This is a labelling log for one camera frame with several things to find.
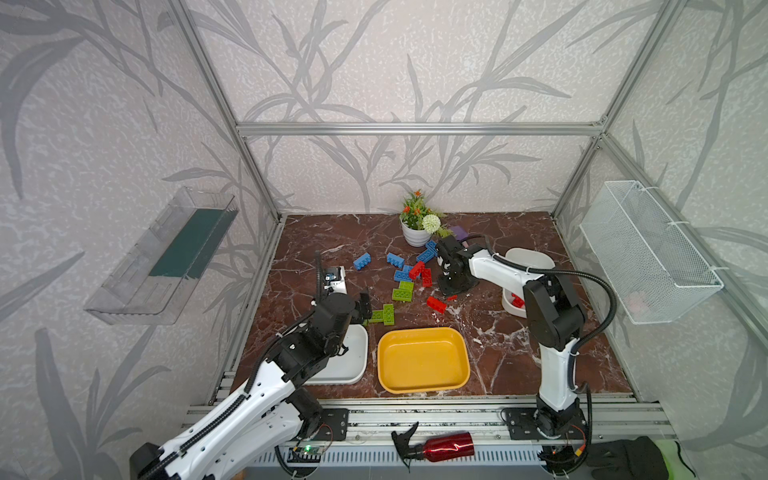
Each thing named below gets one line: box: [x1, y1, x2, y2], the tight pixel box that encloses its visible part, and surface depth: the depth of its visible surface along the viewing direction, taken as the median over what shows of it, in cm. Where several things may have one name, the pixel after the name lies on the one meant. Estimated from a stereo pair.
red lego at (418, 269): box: [410, 261, 431, 285], surface depth 102 cm
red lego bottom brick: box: [426, 296, 447, 315], surface depth 98 cm
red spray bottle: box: [391, 421, 475, 473], surface depth 69 cm
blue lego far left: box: [354, 252, 371, 271], surface depth 107 cm
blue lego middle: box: [386, 252, 405, 270], surface depth 107 cm
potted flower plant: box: [399, 189, 454, 248], surface depth 104 cm
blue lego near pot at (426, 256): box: [416, 248, 438, 263], surface depth 107 cm
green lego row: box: [362, 304, 395, 326], surface depth 93 cm
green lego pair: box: [392, 281, 415, 302], surface depth 98 cm
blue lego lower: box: [393, 265, 413, 282], surface depth 103 cm
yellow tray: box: [377, 327, 471, 394], surface depth 84 cm
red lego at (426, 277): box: [422, 268, 432, 288], surface depth 103 cm
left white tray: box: [304, 324, 369, 385], surface depth 80 cm
